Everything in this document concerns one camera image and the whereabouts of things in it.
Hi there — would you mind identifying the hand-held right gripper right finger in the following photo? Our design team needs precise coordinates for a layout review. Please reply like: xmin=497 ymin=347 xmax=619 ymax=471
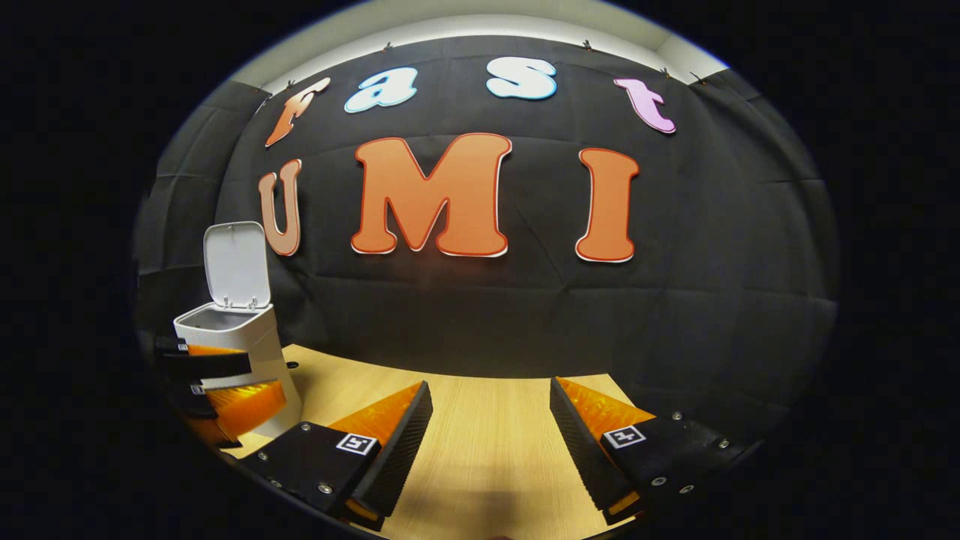
xmin=550 ymin=376 xmax=751 ymax=526

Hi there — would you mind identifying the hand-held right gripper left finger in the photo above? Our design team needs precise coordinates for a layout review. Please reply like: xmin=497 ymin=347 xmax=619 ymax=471
xmin=240 ymin=380 xmax=434 ymax=532

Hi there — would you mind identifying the white desktop garbage bin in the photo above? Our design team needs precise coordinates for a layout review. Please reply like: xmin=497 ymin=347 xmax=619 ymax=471
xmin=174 ymin=221 xmax=303 ymax=438

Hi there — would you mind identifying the wooden desktop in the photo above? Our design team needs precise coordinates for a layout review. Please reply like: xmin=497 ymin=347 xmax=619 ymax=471
xmin=221 ymin=343 xmax=661 ymax=540

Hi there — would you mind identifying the black backdrop cloth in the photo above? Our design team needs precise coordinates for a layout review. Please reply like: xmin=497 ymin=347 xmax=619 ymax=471
xmin=133 ymin=34 xmax=839 ymax=443

